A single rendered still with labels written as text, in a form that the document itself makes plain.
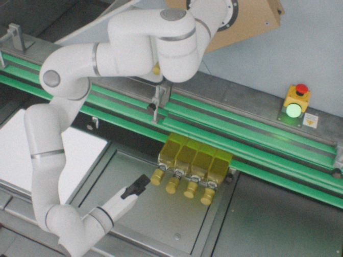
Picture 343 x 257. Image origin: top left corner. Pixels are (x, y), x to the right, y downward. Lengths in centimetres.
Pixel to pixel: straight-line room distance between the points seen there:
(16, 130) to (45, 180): 57
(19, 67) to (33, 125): 65
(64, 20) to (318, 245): 164
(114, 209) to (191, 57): 45
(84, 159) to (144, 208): 30
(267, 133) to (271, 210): 33
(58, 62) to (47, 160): 24
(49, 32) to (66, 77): 119
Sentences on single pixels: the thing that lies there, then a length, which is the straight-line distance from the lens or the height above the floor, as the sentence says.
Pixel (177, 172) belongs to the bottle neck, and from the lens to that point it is 124.
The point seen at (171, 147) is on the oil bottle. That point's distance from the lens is 129.
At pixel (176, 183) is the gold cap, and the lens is 121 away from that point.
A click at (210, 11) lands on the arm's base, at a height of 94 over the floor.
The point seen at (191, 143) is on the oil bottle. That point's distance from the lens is 131.
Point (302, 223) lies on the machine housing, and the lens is 146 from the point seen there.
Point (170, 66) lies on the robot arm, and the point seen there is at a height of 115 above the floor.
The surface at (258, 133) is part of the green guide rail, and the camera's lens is 124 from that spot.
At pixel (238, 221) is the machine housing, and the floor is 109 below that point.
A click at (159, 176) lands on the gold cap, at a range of 123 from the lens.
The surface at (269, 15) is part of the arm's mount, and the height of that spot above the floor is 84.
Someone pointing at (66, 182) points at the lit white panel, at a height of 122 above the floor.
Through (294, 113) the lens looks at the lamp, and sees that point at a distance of 127.
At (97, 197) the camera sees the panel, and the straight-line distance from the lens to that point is 135.
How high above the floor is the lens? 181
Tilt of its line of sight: 40 degrees down
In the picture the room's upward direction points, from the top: 151 degrees counter-clockwise
